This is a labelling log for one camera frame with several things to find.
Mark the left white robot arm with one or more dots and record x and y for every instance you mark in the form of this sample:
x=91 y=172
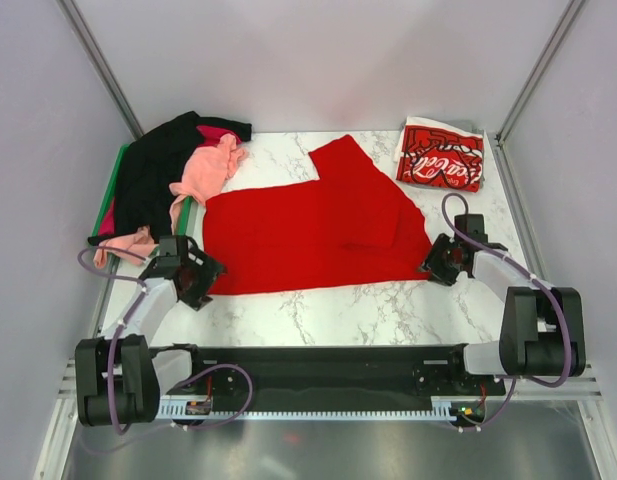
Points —
x=119 y=380

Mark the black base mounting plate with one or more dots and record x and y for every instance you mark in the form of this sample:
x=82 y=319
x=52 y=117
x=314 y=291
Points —
x=332 y=377

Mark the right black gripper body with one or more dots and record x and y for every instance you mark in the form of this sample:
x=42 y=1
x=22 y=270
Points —
x=450 y=254

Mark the right aluminium frame post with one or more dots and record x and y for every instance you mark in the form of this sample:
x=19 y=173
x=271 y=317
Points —
x=555 y=41

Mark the aluminium frame post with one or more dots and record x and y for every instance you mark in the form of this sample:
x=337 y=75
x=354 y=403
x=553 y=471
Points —
x=555 y=41
x=90 y=45

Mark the white slotted cable duct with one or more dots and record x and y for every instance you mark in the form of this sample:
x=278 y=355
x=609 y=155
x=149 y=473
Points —
x=191 y=408

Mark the salmon pink t-shirt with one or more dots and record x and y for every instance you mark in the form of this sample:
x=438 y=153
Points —
x=204 y=174

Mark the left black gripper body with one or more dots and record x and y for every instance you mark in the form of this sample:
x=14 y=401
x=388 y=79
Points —
x=199 y=278

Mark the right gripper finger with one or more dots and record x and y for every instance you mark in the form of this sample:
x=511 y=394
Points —
x=436 y=259
x=445 y=279

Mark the green plastic tray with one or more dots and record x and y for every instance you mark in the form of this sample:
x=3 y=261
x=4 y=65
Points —
x=138 y=194

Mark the black t-shirt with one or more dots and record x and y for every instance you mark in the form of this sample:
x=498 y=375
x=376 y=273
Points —
x=181 y=132

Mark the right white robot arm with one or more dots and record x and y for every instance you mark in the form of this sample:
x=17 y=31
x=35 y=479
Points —
x=541 y=335

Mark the aluminium extrusion rail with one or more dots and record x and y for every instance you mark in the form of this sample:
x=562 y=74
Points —
x=580 y=388

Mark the folded red Coca-Cola t-shirt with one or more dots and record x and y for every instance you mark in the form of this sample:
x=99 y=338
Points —
x=438 y=155

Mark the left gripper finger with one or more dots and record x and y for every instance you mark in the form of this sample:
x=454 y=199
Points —
x=209 y=265
x=197 y=303

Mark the magenta t-shirt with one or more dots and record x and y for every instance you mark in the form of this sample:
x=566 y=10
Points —
x=104 y=225

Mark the left aluminium frame post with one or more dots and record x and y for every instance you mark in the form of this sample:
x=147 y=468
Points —
x=90 y=45

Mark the plain red t-shirt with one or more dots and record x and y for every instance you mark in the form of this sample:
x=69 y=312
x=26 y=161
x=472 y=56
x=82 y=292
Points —
x=353 y=225

